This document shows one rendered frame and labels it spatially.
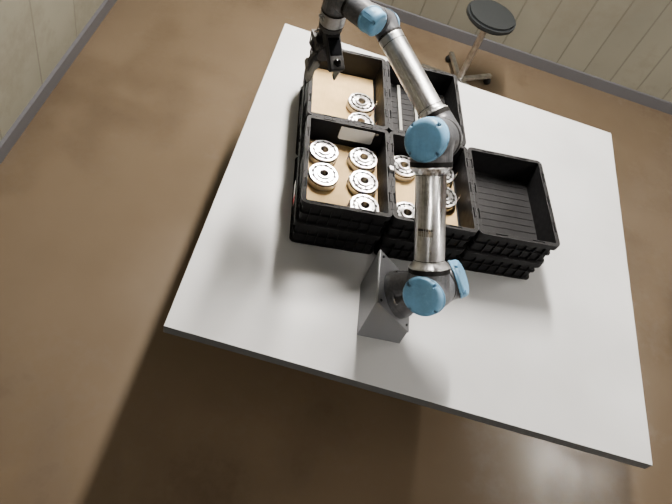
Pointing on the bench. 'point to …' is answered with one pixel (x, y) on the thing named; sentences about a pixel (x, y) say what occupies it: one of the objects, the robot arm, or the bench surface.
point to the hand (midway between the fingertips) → (321, 80)
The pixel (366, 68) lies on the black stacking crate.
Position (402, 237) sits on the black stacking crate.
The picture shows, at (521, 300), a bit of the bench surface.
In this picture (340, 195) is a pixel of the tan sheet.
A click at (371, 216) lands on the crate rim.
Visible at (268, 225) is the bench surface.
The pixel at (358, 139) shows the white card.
